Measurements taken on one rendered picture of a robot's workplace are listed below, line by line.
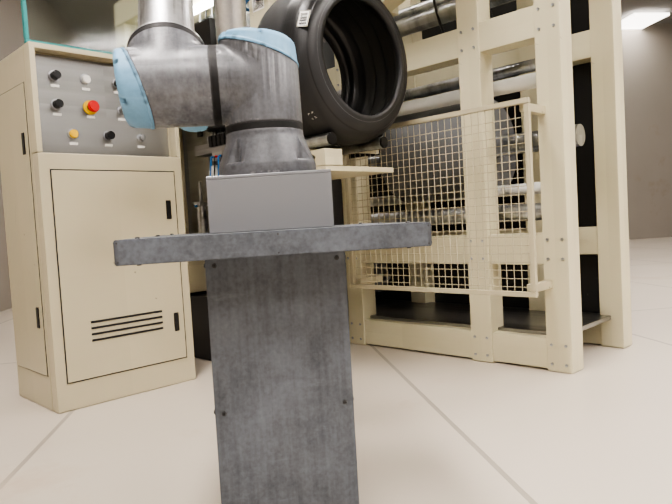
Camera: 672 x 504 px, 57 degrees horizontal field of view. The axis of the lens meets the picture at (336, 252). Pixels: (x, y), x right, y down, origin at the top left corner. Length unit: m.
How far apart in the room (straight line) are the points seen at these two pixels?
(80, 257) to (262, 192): 1.32
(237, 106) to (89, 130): 1.33
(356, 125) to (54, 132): 1.06
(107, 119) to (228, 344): 1.53
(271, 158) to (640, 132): 10.95
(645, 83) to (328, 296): 11.16
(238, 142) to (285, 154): 0.09
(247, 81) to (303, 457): 0.69
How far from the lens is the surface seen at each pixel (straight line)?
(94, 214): 2.37
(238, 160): 1.17
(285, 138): 1.16
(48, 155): 2.34
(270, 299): 1.10
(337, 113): 2.17
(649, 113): 12.03
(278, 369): 1.12
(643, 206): 11.84
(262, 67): 1.18
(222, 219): 1.11
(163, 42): 1.23
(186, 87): 1.17
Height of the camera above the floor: 0.61
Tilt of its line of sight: 3 degrees down
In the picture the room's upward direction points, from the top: 3 degrees counter-clockwise
